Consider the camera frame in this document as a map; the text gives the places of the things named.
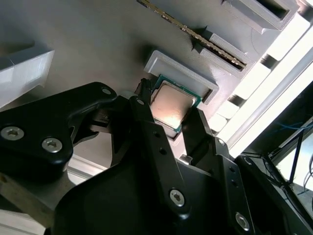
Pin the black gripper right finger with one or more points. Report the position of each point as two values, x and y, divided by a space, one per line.
227 176

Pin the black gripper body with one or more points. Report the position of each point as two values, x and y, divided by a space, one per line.
117 200

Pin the CPU with silver top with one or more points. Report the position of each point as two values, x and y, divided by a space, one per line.
171 107

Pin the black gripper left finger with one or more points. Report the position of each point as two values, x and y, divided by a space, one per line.
36 127

